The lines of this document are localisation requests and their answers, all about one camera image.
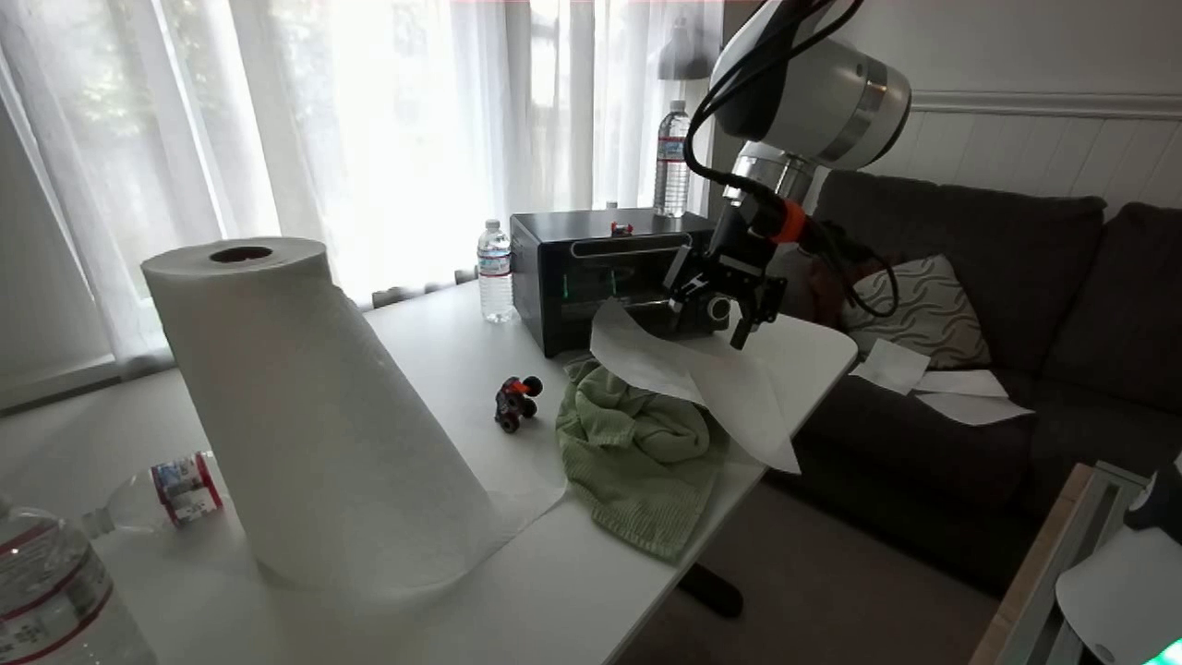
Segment red-labelled water bottle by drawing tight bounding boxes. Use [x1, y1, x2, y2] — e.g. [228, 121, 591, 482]
[0, 492, 160, 665]

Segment small red-white labelled container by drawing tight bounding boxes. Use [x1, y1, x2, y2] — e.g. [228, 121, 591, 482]
[85, 450, 228, 539]

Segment black floor lamp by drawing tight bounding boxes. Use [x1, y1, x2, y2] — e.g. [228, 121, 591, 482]
[653, 14, 744, 89]

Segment dark grey couch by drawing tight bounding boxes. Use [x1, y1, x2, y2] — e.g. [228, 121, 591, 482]
[774, 167, 1182, 601]

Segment black table leg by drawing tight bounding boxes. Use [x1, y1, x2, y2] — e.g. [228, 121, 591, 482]
[678, 565, 750, 621]

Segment white paper towel sheet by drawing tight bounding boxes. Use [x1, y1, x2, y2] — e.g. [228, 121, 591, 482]
[586, 295, 861, 477]

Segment green cloth towel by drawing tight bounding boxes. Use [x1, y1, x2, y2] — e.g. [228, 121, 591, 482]
[551, 358, 724, 565]

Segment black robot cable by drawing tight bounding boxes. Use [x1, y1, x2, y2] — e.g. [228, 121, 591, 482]
[679, 0, 903, 326]

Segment white paper towel roll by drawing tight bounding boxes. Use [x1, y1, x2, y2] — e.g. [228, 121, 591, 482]
[142, 232, 575, 607]

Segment dark red cushion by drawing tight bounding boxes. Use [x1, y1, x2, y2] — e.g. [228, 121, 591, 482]
[787, 243, 883, 328]

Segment black toaster oven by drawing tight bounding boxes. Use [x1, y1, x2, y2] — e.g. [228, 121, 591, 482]
[508, 202, 738, 360]

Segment red and black toy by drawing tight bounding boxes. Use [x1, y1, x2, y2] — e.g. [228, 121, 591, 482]
[492, 371, 548, 437]

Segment large white paper sheet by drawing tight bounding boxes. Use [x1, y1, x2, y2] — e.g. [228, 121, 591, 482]
[915, 364, 1038, 431]

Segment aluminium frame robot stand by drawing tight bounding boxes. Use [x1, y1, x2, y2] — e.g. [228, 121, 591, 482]
[967, 456, 1158, 665]

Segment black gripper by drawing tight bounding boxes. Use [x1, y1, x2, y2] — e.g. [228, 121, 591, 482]
[641, 205, 809, 353]

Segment tall clear water bottle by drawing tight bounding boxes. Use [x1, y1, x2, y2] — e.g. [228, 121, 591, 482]
[651, 96, 700, 222]

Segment white sheer curtain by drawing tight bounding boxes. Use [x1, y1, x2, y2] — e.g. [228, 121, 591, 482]
[0, 0, 732, 413]

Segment small clear water bottle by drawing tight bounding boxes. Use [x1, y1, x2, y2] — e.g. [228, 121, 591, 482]
[474, 218, 515, 328]

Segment beige patterned pillow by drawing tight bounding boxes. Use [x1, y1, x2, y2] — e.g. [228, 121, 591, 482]
[841, 252, 993, 370]

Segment small white paper sheet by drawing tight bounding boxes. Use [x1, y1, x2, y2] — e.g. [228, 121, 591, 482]
[848, 337, 935, 397]

